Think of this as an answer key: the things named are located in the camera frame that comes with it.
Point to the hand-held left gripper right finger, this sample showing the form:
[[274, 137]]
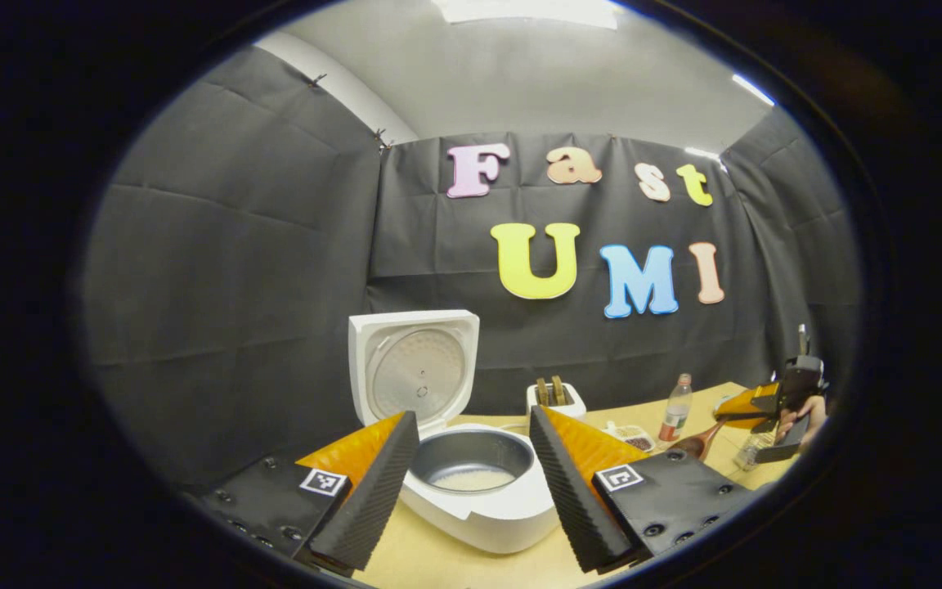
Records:
[[581, 507]]

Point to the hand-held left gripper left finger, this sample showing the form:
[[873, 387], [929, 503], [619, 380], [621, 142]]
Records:
[[356, 511]]

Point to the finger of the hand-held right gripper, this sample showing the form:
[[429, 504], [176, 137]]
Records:
[[745, 402]]

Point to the brown wooden spoon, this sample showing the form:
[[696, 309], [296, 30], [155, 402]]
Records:
[[690, 446]]

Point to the white divided rice tray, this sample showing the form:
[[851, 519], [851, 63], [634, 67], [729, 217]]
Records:
[[626, 433]]

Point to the white rice cooker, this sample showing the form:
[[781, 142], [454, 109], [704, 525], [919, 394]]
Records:
[[471, 499]]

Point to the clear plastic bottle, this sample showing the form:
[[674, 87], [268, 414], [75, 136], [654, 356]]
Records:
[[675, 413]]

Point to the white toaster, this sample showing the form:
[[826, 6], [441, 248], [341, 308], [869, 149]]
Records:
[[573, 403]]

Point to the brown toast slice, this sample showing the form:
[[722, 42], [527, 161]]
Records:
[[542, 391], [558, 389]]

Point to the narrow ceiling light strip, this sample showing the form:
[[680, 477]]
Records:
[[753, 88]]

